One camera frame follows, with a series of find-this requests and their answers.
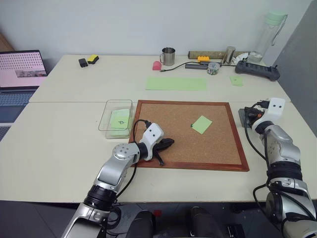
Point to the clear bottle green lid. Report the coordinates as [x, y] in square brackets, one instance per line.
[268, 34]

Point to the brown wooden panel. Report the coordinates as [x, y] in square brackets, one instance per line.
[5, 43]

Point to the yellow toy brick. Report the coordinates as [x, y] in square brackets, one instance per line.
[203, 59]

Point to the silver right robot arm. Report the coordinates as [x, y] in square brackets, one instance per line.
[282, 153]

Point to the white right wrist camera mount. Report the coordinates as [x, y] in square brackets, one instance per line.
[273, 109]

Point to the small black box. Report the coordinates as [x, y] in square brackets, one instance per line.
[83, 62]

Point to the open laptop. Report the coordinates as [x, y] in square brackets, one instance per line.
[19, 67]

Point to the patterned tape roll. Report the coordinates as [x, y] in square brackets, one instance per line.
[213, 68]

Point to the wood-framed cork board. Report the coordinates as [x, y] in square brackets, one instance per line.
[183, 146]

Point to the clear plastic box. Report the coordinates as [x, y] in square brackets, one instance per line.
[106, 119]

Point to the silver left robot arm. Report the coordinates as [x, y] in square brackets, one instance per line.
[112, 171]

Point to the small green note with pin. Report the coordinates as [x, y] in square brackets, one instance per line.
[237, 81]

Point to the plain green sticky note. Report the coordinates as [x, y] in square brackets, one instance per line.
[203, 124]

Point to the pink rounded object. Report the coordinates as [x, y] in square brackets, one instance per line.
[156, 67]

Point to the long green paper sheet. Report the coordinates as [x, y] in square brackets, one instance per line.
[175, 83]

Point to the black usb hub bar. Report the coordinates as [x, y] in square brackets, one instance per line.
[195, 66]

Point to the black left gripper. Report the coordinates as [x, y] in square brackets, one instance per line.
[160, 145]

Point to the black handheld controller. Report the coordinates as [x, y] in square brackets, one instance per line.
[257, 70]

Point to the green note with drawing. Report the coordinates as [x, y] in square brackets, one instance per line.
[120, 117]

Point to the dark grey tray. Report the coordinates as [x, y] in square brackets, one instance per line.
[241, 117]

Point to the steel cylinder cup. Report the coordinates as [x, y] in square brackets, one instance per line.
[229, 55]

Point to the yellow black eraser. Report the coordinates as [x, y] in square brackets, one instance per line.
[93, 59]

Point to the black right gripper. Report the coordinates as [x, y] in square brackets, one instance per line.
[252, 116]

